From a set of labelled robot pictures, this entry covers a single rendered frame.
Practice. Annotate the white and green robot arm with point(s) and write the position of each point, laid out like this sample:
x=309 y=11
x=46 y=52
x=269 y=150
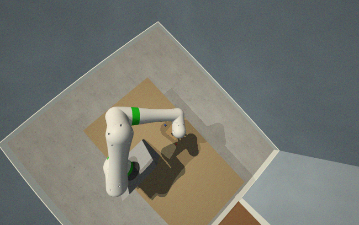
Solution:
x=119 y=134

